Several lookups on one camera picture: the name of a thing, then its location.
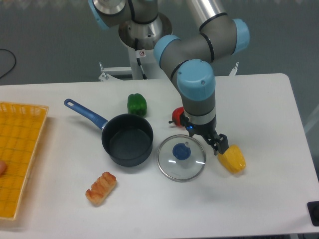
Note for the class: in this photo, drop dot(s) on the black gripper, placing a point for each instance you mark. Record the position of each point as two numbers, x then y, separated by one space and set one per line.
205 126

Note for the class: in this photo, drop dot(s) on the yellow bell pepper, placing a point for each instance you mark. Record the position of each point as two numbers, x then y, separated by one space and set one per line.
232 159

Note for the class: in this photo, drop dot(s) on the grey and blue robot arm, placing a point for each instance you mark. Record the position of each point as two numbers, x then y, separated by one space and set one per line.
142 27

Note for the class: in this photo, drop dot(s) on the red bell pepper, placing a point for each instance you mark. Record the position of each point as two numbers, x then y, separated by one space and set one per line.
175 117

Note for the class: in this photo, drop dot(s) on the green bell pepper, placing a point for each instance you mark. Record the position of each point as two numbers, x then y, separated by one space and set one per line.
137 105

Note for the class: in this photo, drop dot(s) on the glass lid with blue knob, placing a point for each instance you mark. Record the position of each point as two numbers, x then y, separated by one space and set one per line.
181 158

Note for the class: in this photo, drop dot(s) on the black device at table edge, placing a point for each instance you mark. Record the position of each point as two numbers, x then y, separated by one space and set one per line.
313 208

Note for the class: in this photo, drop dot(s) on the glazed pastry bread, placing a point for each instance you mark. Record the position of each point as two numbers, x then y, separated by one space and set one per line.
101 188

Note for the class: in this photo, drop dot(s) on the yellow wicker basket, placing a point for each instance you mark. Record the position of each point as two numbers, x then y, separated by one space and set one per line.
21 126

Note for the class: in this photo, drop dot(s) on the dark saucepan with blue handle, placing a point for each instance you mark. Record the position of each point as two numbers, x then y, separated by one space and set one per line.
127 138

